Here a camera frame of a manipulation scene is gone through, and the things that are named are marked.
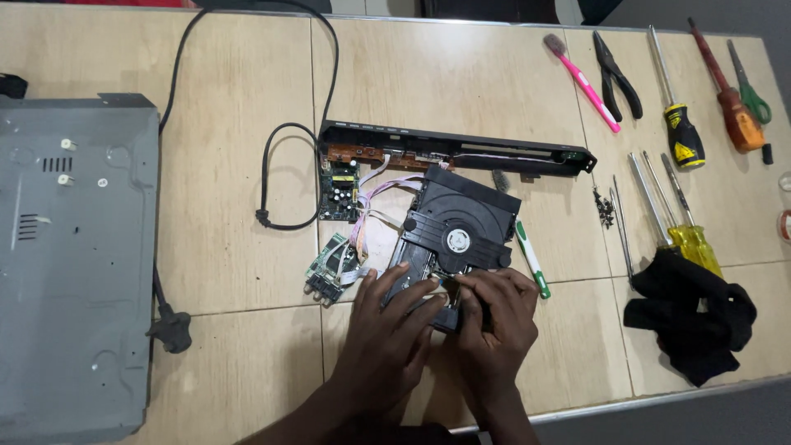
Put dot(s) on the small clear container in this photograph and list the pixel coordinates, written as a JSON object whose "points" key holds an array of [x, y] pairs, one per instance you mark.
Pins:
{"points": [[786, 182]]}

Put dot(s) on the person's left hand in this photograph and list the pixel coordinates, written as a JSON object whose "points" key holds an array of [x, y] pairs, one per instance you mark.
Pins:
{"points": [[380, 346]]}

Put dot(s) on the pink toothbrush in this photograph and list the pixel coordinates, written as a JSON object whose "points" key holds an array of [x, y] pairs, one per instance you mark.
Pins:
{"points": [[584, 83]]}

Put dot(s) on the brown strip circuit board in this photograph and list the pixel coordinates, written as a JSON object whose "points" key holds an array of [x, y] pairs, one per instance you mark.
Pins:
{"points": [[371, 156]]}

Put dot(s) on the green white toothbrush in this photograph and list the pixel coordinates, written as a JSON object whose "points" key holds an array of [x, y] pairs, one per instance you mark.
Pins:
{"points": [[531, 259]]}

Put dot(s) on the black object at table edge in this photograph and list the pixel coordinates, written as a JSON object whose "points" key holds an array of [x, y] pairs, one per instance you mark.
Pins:
{"points": [[12, 85]]}

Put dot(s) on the black plastic front panel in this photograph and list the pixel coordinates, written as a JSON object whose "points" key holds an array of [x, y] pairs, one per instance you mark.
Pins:
{"points": [[469, 145]]}

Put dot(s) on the green board with sockets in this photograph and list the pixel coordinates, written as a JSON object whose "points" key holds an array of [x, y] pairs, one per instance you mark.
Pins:
{"points": [[330, 266]]}

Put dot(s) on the black pliers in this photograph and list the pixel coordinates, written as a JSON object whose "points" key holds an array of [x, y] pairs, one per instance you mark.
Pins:
{"points": [[612, 74]]}

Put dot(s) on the person's right hand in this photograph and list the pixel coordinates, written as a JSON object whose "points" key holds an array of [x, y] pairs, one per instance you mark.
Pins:
{"points": [[497, 340]]}

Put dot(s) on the small black brush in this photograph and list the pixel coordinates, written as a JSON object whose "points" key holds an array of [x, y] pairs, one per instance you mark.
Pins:
{"points": [[500, 181]]}

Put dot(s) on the pile of black screws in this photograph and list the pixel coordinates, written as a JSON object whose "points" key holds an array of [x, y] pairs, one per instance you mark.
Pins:
{"points": [[604, 209]]}

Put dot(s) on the small black cap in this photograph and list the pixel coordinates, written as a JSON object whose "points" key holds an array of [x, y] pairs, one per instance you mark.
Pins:
{"points": [[767, 154]]}

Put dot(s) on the black disc drive mechanism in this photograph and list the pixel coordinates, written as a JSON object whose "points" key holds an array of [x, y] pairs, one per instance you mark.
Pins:
{"points": [[460, 210]]}

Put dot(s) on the green power supply board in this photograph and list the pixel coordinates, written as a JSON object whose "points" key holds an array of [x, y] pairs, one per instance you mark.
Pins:
{"points": [[338, 191]]}

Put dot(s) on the metal tweezers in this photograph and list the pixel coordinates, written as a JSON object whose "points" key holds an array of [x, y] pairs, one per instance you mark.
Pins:
{"points": [[623, 235]]}

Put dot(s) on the black cloth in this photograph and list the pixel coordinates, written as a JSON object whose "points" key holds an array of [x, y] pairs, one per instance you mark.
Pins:
{"points": [[692, 315]]}

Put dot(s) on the grey metal chassis cover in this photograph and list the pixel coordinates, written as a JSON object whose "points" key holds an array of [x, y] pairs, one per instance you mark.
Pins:
{"points": [[74, 259]]}

